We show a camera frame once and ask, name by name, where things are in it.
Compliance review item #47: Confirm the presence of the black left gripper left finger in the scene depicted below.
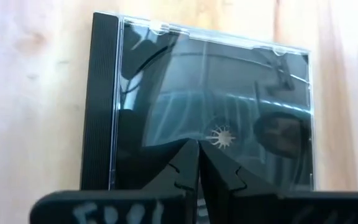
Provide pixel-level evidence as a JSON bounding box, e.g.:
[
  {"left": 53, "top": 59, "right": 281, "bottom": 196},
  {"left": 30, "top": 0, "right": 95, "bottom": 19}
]
[{"left": 29, "top": 139, "right": 200, "bottom": 224}]

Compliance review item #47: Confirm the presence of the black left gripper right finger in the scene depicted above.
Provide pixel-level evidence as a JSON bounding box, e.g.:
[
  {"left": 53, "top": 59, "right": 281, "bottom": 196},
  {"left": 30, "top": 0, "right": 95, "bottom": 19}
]
[{"left": 200, "top": 140, "right": 358, "bottom": 224}]

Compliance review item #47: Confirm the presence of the clear jewel case black tray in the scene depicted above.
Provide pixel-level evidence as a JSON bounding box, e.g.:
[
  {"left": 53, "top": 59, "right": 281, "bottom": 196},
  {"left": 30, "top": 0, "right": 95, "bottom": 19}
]
[{"left": 80, "top": 11, "right": 316, "bottom": 224}]

